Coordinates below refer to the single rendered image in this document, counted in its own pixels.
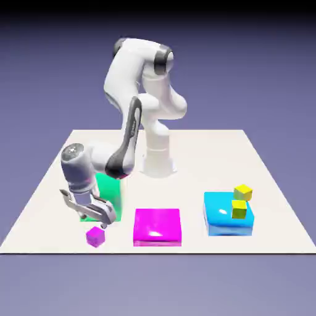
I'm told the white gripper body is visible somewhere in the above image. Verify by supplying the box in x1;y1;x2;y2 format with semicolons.
59;188;117;226

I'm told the small magenta cube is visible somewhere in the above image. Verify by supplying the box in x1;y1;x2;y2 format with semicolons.
85;226;106;248

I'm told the small yellow cube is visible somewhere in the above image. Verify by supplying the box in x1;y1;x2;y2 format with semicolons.
231;199;248;220
233;183;253;202

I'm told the large green box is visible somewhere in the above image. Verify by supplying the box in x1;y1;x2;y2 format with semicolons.
79;172;123;222

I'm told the large magenta box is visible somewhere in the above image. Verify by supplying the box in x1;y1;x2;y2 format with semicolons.
133;208;183;247

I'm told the large cyan box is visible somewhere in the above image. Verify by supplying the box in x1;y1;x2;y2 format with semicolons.
203;191;256;237

